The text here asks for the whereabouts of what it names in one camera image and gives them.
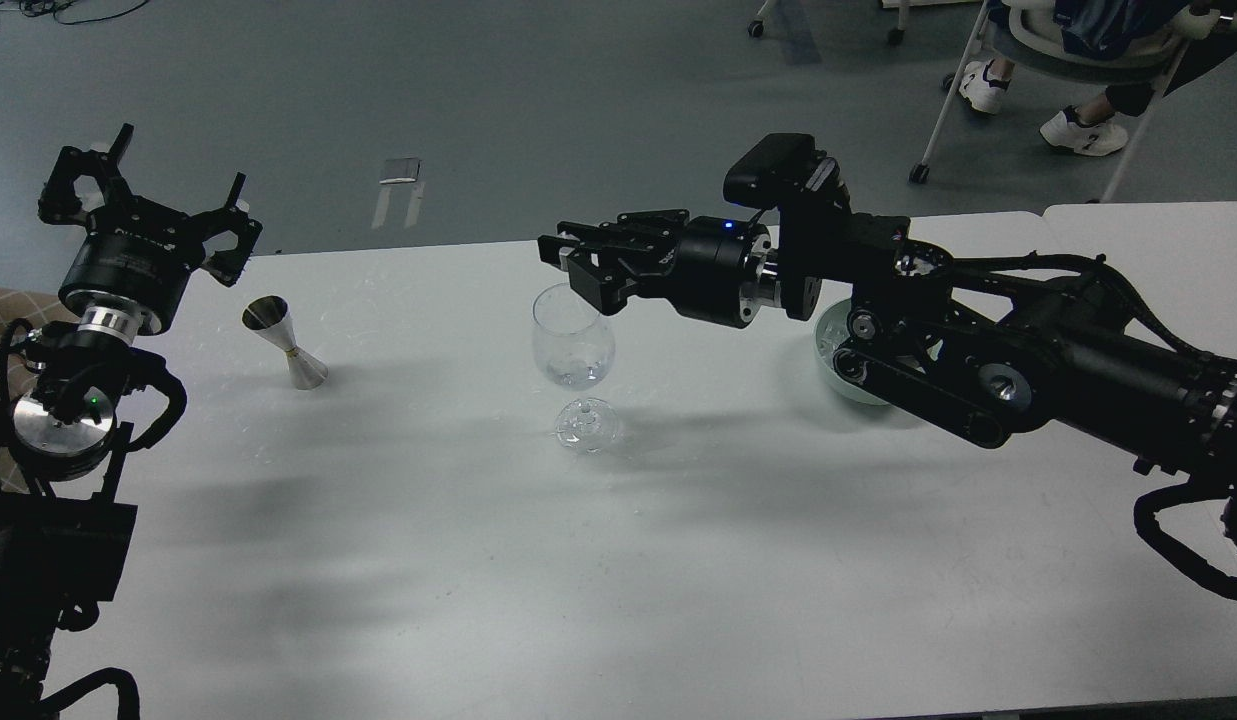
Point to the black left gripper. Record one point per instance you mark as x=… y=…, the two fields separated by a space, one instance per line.
x=138 y=255

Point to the green bowl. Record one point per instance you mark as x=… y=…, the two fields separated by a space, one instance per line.
x=828 y=373

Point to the clear wine glass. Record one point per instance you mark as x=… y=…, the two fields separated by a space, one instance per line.
x=574 y=347

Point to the steel cocktail jigger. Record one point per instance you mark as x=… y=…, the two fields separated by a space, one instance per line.
x=270 y=318

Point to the white office chair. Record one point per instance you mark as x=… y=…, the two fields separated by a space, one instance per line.
x=1138 y=51

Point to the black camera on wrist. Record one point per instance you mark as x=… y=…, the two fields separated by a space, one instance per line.
x=778 y=168

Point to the clear ice cubes pile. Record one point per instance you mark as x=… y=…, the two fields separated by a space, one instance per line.
x=833 y=334

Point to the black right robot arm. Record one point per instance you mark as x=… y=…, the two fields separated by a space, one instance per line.
x=984 y=348

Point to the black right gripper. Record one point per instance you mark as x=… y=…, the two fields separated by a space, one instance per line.
x=714 y=269

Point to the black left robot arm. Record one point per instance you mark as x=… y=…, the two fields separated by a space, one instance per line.
x=78 y=397

